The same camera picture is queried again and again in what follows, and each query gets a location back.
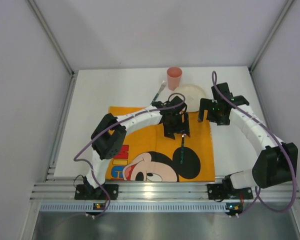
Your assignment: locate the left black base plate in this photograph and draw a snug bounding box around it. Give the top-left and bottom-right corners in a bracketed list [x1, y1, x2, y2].
[74, 184, 119, 200]

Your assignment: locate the spoon with teal handle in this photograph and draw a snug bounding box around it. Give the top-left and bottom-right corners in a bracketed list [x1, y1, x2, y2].
[180, 133, 186, 164]

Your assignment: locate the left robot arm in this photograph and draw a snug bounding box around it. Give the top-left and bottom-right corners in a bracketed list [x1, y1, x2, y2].
[84, 93, 190, 191]

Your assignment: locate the orange cartoon placemat cloth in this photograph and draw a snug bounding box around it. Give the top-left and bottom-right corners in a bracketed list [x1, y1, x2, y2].
[105, 112, 216, 182]

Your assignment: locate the cream round plate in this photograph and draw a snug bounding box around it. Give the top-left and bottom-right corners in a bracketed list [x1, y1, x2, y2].
[173, 84, 207, 113]

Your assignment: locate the aluminium rail frame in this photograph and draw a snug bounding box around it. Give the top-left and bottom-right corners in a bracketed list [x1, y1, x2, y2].
[30, 178, 293, 202]

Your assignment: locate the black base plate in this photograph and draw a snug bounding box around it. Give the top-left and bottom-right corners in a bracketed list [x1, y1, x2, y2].
[74, 184, 119, 200]
[206, 183, 254, 202]

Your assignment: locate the fork with teal handle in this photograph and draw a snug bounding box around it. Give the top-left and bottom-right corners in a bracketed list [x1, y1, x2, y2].
[150, 80, 166, 105]

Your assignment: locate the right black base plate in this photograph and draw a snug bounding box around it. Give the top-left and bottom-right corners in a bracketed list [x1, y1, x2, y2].
[206, 183, 254, 202]

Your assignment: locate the perforated cable duct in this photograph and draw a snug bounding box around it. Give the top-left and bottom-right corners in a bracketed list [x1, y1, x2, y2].
[39, 201, 243, 213]

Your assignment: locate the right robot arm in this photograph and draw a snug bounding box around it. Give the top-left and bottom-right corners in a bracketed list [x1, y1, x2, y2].
[198, 82, 298, 192]

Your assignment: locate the pink plastic cup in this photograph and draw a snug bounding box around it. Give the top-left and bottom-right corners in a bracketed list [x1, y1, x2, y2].
[166, 66, 183, 91]

